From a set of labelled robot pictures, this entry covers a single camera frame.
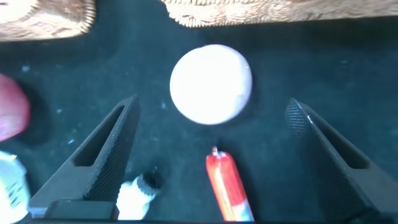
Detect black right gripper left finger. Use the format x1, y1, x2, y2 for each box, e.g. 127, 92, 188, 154
29, 94, 141, 218

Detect orange red sausage stick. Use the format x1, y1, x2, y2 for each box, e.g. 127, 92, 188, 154
205, 146, 255, 222

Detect black tablecloth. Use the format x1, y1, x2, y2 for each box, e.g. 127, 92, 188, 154
0, 0, 398, 224

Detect woven wicker basket brown handles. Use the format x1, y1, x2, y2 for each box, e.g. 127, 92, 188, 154
0, 0, 96, 43
160, 0, 398, 28

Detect pale purple round bun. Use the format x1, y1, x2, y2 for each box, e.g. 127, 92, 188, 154
169, 44, 253, 126

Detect red pink peach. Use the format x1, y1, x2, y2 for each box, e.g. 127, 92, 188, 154
0, 73, 31, 142

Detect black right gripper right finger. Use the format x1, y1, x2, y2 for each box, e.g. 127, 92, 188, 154
285, 98, 398, 223

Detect white brush cap bottle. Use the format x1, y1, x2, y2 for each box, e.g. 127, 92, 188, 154
0, 151, 162, 224

